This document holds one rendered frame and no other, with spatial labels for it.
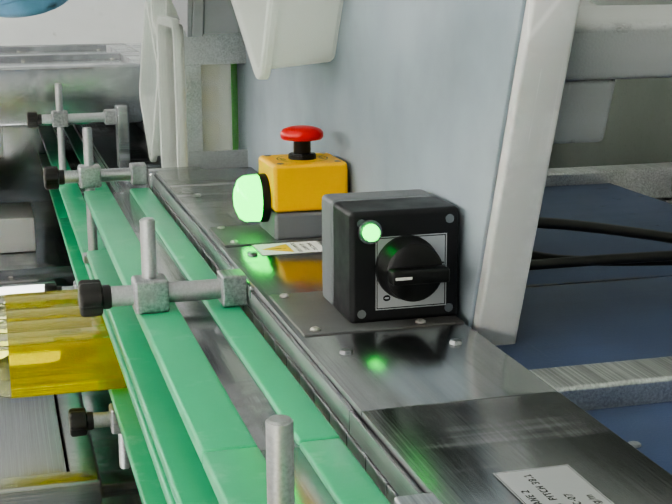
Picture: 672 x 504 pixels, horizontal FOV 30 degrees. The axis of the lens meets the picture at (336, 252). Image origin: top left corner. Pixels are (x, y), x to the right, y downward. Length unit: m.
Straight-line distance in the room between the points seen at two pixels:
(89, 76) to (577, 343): 1.63
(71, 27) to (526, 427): 4.56
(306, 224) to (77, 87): 1.31
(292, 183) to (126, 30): 4.07
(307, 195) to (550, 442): 0.53
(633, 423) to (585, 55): 0.25
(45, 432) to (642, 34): 0.90
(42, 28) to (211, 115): 3.56
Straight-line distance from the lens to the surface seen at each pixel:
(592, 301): 1.03
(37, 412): 1.58
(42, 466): 1.41
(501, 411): 0.71
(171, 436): 0.94
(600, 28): 0.85
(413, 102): 0.98
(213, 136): 1.62
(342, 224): 0.87
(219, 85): 1.62
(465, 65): 0.87
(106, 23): 5.17
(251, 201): 1.14
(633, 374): 0.80
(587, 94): 0.88
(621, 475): 0.64
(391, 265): 0.85
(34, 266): 2.45
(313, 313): 0.90
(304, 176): 1.14
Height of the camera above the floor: 1.06
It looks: 15 degrees down
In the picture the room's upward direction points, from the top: 94 degrees counter-clockwise
